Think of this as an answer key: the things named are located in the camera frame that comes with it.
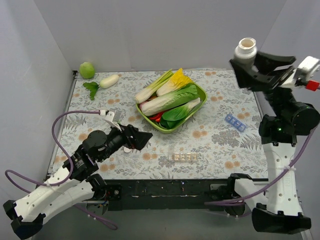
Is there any green round cabbage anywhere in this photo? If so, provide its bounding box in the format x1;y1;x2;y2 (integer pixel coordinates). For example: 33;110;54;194
79;62;96;79

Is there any white pill bottle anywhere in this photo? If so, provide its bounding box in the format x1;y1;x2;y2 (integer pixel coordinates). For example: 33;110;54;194
233;37;258;66

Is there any lime green vegetable tray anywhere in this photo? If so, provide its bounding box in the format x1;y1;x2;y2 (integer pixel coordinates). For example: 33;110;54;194
135;83;207;134

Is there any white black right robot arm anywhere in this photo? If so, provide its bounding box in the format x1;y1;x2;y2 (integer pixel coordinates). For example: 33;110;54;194
226;51;320;235

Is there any white bottle cap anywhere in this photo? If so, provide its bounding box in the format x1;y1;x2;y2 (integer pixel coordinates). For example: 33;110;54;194
123;147;132;153

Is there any green bok choy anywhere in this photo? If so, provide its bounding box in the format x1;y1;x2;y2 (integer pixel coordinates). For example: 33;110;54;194
161;97;201;122

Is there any yellow napa cabbage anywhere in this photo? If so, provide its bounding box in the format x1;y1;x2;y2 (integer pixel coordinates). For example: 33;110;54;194
156;68;194;97

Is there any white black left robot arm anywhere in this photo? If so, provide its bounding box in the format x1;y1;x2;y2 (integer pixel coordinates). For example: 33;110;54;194
3;124;153;240

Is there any green leek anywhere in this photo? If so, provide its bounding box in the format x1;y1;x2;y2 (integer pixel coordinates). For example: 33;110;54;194
134;69;173;104

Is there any blue pill organizer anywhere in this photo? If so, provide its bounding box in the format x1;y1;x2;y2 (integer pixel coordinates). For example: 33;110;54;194
224;114;247;132

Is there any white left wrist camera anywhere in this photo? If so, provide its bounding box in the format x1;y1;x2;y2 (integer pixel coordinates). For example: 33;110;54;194
104;110;122;131

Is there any floral patterned table mat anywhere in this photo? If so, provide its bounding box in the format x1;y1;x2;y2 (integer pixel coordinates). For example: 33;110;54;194
49;69;268;180

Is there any clear weekly pill organizer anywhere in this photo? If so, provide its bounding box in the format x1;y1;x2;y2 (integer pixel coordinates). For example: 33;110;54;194
168;148;198;163

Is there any green napa cabbage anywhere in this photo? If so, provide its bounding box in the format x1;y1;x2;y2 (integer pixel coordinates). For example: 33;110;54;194
141;83;199;117

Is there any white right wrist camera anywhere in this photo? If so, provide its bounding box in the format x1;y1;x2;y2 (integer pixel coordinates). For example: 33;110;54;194
293;56;320;92

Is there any white radish with leaves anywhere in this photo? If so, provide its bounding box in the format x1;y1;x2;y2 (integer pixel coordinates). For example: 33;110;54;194
82;74;120;101

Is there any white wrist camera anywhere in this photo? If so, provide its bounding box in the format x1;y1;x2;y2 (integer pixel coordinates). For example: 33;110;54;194
293;56;320;92
104;110;122;131

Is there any red chili pepper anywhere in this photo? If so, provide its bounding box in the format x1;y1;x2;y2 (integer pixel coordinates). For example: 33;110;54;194
149;111;164;123

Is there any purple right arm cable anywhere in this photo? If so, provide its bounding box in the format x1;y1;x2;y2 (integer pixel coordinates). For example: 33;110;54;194
204;126;318;207

